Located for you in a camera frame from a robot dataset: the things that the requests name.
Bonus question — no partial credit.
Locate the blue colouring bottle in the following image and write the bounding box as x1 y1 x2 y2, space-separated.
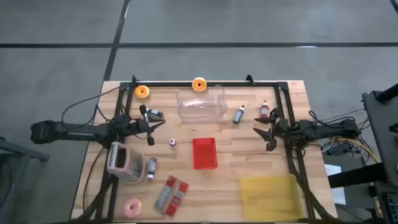
233 105 246 125

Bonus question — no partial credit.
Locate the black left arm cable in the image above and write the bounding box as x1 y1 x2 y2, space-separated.
61 84 125 125

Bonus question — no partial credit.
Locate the yellow plastic tray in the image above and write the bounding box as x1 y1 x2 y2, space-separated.
240 174 305 222

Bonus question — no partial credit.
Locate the purple colouring bottle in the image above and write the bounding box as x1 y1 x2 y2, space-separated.
146 157 158 182

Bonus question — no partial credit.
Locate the grey metal stand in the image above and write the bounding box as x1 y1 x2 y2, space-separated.
0 136 50 224

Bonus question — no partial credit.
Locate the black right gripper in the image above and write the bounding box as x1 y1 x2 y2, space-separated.
252 108 294 152

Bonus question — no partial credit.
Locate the clear plastic bin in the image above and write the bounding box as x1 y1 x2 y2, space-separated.
176 84 228 124

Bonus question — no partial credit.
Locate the pink toy donut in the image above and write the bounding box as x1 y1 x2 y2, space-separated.
123 197 142 218

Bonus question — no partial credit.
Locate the yellow-orange toy donut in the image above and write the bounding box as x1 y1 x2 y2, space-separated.
192 77 208 93
134 85 150 100

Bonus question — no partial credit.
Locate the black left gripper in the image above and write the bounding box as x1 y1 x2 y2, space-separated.
129 105 166 146

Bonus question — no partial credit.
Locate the white paper sheet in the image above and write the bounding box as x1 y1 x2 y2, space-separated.
325 164 347 205

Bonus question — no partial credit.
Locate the brown cable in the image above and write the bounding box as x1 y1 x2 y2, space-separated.
82 146 106 214

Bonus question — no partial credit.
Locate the red snack package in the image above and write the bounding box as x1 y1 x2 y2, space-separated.
154 175 190 218

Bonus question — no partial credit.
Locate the red plastic basket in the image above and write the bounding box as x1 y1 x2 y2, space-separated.
192 137 218 170

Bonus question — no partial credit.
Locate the grey cart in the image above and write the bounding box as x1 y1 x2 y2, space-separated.
361 82 398 187

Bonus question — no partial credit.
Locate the pink box grater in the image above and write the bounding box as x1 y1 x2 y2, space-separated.
106 141 146 184

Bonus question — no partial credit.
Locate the black metal beam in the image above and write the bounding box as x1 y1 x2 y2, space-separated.
328 162 389 189

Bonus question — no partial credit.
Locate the black aluminium table frame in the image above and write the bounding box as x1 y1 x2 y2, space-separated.
95 74 336 224

